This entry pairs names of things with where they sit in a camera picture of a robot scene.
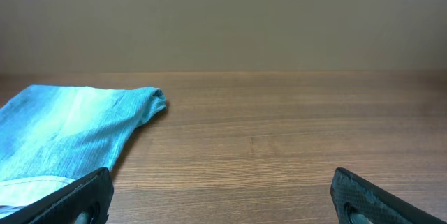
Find folded light blue denim shorts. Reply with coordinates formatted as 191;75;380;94
1;85;167;217

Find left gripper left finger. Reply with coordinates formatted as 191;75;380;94
1;167;114;224

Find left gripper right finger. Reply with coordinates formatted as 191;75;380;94
330;167;446;224

